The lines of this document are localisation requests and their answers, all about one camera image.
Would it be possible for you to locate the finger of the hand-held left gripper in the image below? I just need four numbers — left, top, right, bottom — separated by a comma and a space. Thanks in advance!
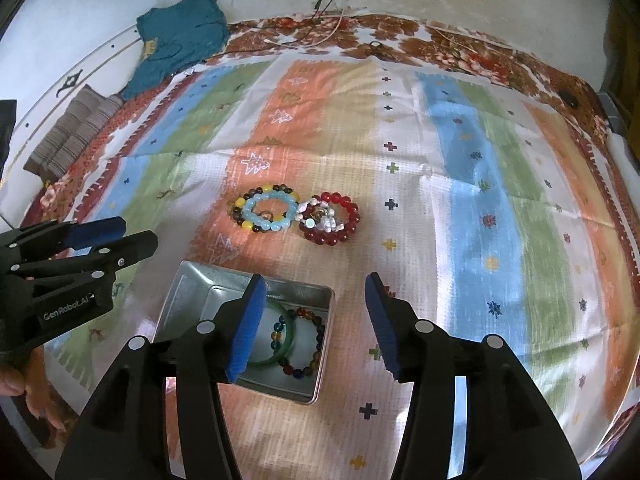
0, 216, 126, 262
10, 230, 159, 287

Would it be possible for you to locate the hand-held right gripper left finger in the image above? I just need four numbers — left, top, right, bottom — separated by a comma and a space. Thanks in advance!
55, 274, 268, 480

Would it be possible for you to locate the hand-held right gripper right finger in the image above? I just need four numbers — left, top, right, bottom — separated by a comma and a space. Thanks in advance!
364, 272, 583, 480

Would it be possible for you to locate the silver metal tin box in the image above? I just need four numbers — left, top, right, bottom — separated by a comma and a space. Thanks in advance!
152, 260, 335, 406

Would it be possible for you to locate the light blue bead bracelet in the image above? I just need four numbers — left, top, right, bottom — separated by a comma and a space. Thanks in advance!
242, 191, 297, 233

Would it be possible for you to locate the yellow and black bead bracelet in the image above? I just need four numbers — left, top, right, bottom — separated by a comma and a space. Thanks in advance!
231, 182, 302, 235

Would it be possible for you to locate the red bead bracelet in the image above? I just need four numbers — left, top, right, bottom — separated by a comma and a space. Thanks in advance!
298, 191, 361, 246

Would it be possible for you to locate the white bead bracelet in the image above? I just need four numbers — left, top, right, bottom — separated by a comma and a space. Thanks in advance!
298, 199, 351, 233

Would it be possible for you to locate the person's left hand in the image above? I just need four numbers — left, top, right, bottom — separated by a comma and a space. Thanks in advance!
0, 347, 68, 446

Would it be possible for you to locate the green bangle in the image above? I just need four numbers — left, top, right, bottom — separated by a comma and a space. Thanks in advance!
247, 300, 297, 367

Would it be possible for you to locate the grey striped cushion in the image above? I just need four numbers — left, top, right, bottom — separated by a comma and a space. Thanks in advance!
22, 85, 123, 181

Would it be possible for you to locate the colourful striped cloth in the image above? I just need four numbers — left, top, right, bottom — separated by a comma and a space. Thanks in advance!
45, 55, 640, 466

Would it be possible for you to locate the teal garment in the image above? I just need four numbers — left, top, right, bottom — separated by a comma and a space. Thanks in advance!
121, 0, 231, 102

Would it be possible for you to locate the multicolour bead bracelet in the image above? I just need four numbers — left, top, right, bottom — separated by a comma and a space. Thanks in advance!
270, 307, 327, 378

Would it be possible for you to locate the beige cable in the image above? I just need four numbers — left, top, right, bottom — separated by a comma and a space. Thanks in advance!
430, 22, 516, 52

